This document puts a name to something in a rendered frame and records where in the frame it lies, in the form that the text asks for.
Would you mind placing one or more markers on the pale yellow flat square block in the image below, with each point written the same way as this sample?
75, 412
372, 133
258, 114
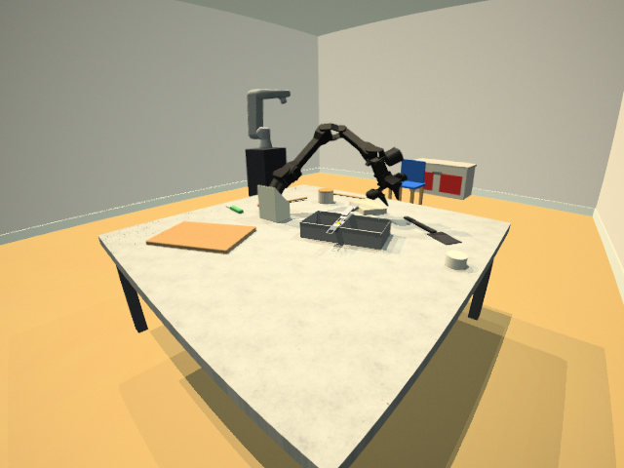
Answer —
369, 207

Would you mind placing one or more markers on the cream short cylinder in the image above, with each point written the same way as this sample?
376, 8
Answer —
456, 260

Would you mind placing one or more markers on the light wooden board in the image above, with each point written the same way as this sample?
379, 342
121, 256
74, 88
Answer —
203, 236

